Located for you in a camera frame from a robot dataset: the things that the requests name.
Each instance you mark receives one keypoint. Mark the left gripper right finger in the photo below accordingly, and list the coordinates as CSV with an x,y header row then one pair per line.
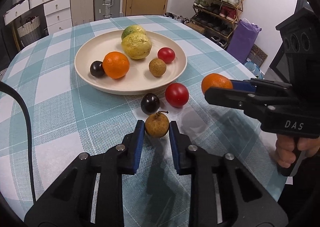
x,y
223,191

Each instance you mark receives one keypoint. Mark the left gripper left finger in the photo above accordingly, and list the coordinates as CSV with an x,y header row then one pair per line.
x,y
89,191

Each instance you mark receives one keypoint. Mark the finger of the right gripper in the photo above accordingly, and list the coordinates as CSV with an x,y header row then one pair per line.
x,y
250,103
260,85

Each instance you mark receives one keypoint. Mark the orange mandarin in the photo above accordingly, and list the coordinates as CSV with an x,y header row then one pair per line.
x,y
116,65
215,80

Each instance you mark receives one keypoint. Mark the red tomato front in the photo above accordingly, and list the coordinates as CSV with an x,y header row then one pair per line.
x,y
177,95

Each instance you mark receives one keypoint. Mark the red tomato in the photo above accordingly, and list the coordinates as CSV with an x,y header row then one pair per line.
x,y
166,54
177,95

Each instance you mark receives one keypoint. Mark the red tomato back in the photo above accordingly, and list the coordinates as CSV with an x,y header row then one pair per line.
x,y
166,54

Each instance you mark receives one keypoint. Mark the brown longan small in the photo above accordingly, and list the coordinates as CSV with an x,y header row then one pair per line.
x,y
157,124

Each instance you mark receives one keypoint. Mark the brown longan large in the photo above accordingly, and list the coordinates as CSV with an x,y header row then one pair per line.
x,y
157,67

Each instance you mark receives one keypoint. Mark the dark plum back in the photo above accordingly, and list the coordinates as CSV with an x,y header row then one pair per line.
x,y
150,104

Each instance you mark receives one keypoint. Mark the dark plum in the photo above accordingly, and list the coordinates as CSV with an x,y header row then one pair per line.
x,y
96,69
150,104

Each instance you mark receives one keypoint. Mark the large yellow guava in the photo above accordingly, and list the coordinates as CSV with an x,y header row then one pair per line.
x,y
137,45

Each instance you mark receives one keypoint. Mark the dark plum front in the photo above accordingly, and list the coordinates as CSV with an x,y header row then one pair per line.
x,y
96,69

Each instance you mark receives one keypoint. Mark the green yellow guava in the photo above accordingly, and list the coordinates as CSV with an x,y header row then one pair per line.
x,y
132,29

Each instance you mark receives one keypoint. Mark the right hand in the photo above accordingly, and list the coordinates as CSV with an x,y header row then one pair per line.
x,y
285,146

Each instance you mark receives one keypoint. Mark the purple bag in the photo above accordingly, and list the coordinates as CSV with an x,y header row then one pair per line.
x,y
243,39

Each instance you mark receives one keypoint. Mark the teal checkered tablecloth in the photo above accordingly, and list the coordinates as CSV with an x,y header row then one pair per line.
x,y
69,116

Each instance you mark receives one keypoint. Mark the wooden shoe rack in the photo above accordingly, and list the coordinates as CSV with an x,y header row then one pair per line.
x,y
218,19

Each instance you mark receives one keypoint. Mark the woven laundry basket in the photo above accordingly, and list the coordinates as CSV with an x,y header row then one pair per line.
x,y
30,31

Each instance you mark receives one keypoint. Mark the white drawer cabinet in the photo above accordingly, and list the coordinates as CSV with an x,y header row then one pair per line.
x,y
57,13

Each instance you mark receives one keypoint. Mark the beige suitcase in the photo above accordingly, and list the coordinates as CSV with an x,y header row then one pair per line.
x,y
82,11

